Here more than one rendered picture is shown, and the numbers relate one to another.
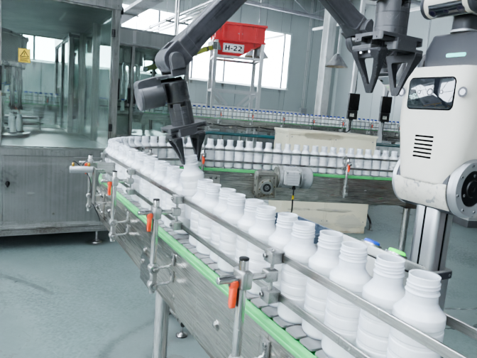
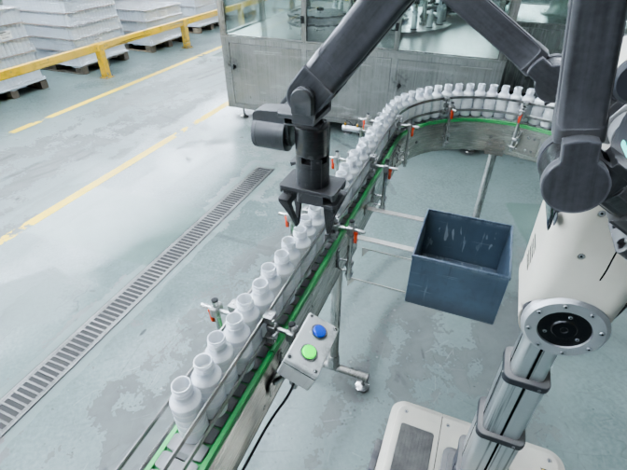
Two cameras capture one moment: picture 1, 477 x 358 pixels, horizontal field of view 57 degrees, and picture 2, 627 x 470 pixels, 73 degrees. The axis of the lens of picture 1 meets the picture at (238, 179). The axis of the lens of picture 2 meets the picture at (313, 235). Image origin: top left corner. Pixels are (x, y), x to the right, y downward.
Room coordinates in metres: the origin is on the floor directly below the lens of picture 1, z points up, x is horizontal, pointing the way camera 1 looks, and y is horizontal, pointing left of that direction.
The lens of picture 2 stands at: (0.40, -0.74, 1.85)
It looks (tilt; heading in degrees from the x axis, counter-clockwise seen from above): 36 degrees down; 51
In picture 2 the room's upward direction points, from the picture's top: straight up
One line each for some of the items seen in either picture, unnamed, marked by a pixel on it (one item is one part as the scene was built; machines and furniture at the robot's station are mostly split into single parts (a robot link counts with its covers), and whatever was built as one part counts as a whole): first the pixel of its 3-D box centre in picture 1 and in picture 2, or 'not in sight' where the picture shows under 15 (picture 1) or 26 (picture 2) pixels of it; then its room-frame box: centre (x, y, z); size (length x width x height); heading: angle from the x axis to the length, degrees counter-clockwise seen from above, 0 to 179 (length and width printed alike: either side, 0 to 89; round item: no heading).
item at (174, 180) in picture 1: (176, 197); not in sight; (1.23, 0.17, 1.08); 0.06 x 0.06 x 0.17
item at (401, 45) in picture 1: (392, 68); (322, 209); (0.81, -0.26, 1.44); 0.07 x 0.07 x 0.09; 29
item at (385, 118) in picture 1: (384, 109); not in sight; (7.20, -2.23, 1.55); 0.17 x 0.15 x 0.42; 101
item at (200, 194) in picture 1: (203, 212); (314, 229); (1.08, 0.08, 1.08); 0.06 x 0.06 x 0.17
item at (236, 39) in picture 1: (231, 107); not in sight; (8.04, 0.22, 1.40); 0.92 x 0.72 x 2.80; 101
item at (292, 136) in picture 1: (319, 179); not in sight; (5.43, -1.00, 0.59); 1.10 x 0.62 x 1.18; 101
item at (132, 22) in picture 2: not in sight; (141, 24); (3.37, 7.92, 0.33); 1.23 x 1.04 x 0.66; 118
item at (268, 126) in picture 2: not in sight; (287, 116); (0.78, -0.21, 1.60); 0.12 x 0.09 x 0.12; 119
